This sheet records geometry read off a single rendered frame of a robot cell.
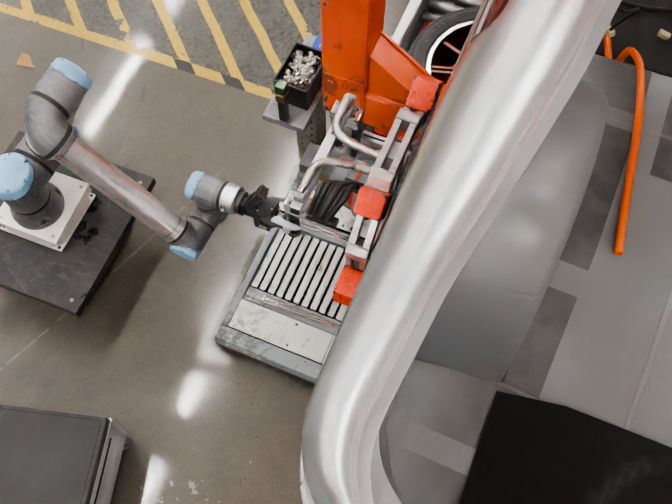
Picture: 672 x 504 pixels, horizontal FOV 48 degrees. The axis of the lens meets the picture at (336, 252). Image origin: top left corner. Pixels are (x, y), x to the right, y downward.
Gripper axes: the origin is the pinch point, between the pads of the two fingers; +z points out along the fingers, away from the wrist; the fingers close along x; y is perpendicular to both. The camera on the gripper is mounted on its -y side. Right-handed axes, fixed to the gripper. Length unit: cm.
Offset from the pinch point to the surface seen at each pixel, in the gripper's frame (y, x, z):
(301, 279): 82, -14, -9
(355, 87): 11, -60, -6
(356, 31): -16, -60, -7
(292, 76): 26, -67, -33
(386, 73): 2, -62, 4
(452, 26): 33, -118, 12
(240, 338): 75, 19, -19
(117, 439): 67, 71, -41
